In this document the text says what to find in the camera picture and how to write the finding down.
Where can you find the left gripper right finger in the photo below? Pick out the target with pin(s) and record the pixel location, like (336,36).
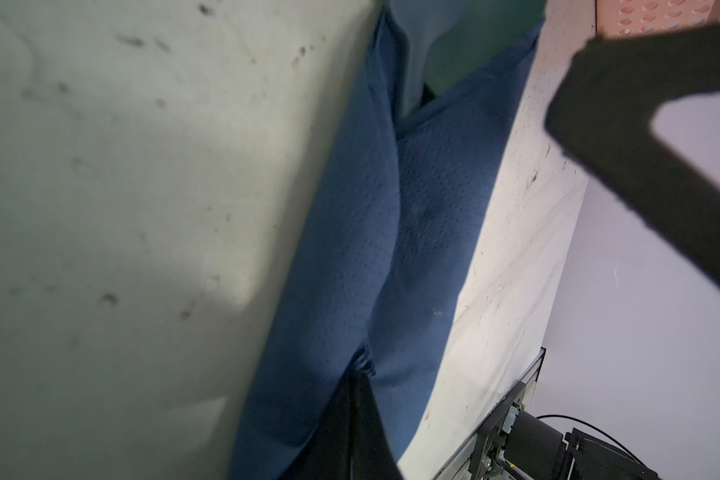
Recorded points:
(371,454)

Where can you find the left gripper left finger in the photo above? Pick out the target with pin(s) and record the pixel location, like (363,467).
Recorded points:
(328,453)

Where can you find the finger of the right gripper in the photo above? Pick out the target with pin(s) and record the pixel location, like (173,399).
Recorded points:
(601,117)

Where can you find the dark blue paper napkin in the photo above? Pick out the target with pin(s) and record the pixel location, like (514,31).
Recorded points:
(384,253)

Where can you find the blue plastic fork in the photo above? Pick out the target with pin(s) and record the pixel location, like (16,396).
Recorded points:
(421,23)

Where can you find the pink plastic basket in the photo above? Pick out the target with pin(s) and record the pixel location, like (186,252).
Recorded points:
(631,18)

